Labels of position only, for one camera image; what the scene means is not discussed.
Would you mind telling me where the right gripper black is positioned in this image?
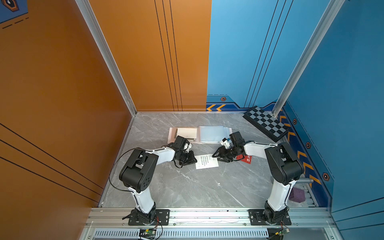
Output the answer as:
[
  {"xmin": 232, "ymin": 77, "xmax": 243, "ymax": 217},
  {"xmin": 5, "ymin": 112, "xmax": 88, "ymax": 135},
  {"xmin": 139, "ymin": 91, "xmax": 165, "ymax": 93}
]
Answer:
[{"xmin": 211, "ymin": 145, "xmax": 238, "ymax": 163}]

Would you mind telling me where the white card small text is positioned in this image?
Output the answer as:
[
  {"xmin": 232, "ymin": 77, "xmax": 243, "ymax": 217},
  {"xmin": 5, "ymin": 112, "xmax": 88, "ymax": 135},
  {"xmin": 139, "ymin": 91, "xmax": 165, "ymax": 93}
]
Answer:
[{"xmin": 196, "ymin": 155, "xmax": 219, "ymax": 170}]

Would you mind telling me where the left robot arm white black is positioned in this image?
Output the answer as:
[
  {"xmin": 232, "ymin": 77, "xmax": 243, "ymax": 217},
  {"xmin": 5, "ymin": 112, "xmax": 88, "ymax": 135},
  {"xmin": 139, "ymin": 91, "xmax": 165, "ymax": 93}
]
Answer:
[{"xmin": 119, "ymin": 136, "xmax": 197, "ymax": 225}]

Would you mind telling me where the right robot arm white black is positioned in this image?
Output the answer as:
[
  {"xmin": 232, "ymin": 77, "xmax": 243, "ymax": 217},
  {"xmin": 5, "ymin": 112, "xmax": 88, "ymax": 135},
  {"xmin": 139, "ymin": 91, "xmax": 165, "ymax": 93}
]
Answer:
[{"xmin": 212, "ymin": 132, "xmax": 304, "ymax": 225}]

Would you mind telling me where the red card right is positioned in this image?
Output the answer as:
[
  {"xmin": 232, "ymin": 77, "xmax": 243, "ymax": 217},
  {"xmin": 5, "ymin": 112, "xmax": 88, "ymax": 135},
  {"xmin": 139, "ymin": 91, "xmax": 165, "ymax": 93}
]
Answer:
[{"xmin": 236, "ymin": 155, "xmax": 252, "ymax": 164}]

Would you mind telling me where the black white checkerboard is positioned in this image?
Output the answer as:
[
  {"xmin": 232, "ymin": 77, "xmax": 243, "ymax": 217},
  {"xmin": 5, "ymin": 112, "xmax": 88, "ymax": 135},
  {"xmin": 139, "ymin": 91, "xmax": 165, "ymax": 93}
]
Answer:
[{"xmin": 243, "ymin": 107, "xmax": 290, "ymax": 142}]

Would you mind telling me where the left circuit board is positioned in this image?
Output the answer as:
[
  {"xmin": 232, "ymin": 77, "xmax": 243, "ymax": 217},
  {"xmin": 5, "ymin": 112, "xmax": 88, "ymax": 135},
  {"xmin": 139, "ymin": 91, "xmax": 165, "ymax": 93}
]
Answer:
[{"xmin": 138, "ymin": 229, "xmax": 157, "ymax": 240}]

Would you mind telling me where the circuit board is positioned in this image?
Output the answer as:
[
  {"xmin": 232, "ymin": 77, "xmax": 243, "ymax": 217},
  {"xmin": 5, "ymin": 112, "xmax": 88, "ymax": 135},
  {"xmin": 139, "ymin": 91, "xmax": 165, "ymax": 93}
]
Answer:
[
  {"xmin": 138, "ymin": 229, "xmax": 157, "ymax": 240},
  {"xmin": 273, "ymin": 228, "xmax": 291, "ymax": 240}
]

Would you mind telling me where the purple box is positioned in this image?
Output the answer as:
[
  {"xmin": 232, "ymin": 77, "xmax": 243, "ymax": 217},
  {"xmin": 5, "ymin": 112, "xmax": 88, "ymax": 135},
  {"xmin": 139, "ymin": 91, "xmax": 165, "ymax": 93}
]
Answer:
[{"xmin": 289, "ymin": 188, "xmax": 306, "ymax": 203}]

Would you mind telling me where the right circuit board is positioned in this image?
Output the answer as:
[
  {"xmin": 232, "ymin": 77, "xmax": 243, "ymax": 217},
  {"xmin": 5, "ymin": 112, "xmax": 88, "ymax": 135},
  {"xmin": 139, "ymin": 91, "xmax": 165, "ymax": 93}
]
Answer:
[{"xmin": 273, "ymin": 228, "xmax": 291, "ymax": 240}]

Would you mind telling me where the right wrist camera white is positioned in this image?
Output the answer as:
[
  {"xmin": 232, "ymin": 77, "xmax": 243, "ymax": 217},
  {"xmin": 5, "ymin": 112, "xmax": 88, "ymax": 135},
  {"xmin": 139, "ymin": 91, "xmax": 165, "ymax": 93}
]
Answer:
[{"xmin": 220, "ymin": 138, "xmax": 232, "ymax": 149}]

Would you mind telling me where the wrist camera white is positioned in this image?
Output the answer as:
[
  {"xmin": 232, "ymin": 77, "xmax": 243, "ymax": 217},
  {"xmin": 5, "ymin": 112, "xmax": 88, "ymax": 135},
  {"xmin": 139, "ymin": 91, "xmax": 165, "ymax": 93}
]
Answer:
[
  {"xmin": 220, "ymin": 138, "xmax": 232, "ymax": 149},
  {"xmin": 184, "ymin": 143, "xmax": 192, "ymax": 152}
]

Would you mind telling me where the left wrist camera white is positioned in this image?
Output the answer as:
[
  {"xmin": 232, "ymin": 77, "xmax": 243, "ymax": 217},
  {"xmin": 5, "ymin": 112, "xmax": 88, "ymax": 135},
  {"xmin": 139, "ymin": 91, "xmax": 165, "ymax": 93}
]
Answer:
[{"xmin": 184, "ymin": 143, "xmax": 192, "ymax": 152}]

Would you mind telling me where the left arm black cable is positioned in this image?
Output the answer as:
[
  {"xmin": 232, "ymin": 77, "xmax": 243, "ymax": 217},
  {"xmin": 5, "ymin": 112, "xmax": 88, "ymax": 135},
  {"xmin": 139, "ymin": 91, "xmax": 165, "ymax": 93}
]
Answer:
[{"xmin": 108, "ymin": 147, "xmax": 136, "ymax": 193}]

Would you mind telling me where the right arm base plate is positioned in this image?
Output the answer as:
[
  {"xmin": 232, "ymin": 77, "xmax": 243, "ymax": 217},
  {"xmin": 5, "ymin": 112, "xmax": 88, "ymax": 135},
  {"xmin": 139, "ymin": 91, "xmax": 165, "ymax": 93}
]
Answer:
[{"xmin": 248, "ymin": 209, "xmax": 292, "ymax": 226}]

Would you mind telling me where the left aluminium corner post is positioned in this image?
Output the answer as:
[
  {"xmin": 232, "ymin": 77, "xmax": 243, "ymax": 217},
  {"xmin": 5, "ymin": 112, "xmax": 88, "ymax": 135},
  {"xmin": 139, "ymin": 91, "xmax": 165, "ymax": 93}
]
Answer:
[{"xmin": 75, "ymin": 0, "xmax": 137, "ymax": 117}]

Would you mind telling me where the aluminium corner post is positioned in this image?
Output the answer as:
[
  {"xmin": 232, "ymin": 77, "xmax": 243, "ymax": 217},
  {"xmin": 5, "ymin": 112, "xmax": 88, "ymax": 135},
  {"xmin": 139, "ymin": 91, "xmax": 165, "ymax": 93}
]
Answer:
[
  {"xmin": 75, "ymin": 0, "xmax": 137, "ymax": 117},
  {"xmin": 272, "ymin": 0, "xmax": 345, "ymax": 117}
]

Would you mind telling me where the aluminium front rail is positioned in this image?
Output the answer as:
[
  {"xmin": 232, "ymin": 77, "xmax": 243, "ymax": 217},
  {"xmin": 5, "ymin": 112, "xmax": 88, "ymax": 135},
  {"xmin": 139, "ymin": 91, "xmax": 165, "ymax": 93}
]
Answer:
[{"xmin": 85, "ymin": 207, "xmax": 337, "ymax": 229}]

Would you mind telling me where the right aluminium corner post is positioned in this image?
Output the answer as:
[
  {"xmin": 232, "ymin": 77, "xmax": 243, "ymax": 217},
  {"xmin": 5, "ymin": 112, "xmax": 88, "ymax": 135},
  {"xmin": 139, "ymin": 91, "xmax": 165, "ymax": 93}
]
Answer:
[{"xmin": 272, "ymin": 0, "xmax": 345, "ymax": 117}]

